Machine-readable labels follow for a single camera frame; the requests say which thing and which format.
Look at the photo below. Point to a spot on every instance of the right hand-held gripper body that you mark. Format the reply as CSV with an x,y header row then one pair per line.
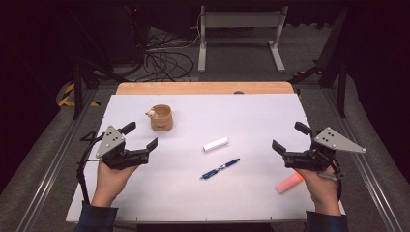
x,y
322,151

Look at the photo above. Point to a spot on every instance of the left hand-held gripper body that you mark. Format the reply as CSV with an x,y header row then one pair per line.
x,y
111,141

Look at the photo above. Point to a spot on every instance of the wooden cup with small figure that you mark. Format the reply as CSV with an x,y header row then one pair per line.
x,y
162,121

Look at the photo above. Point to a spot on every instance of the blue pen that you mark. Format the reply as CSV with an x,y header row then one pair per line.
x,y
219,168

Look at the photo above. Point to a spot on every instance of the white cylindrical stick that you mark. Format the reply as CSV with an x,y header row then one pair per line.
x,y
215,144

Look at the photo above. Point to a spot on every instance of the person's right hand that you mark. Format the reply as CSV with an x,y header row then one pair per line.
x,y
322,190

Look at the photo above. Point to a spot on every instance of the person's left hand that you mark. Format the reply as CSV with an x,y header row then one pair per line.
x,y
111,182

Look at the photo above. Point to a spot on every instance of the black metal stand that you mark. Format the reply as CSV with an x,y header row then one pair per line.
x,y
77,90
341,90

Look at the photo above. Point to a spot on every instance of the yellow and black floor tape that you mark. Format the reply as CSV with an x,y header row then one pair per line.
x,y
66,100

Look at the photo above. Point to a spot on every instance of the wooden table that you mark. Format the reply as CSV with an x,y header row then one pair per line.
x,y
193,87

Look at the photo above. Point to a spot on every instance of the white table board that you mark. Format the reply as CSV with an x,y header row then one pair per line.
x,y
206,199

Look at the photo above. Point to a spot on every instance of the black equipment box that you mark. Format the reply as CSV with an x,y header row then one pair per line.
x,y
125,35

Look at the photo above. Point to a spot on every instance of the grey metal stand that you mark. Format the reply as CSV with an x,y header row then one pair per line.
x,y
241,19

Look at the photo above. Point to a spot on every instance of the aluminium floor rail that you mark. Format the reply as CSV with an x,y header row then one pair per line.
x,y
370,180
48,170

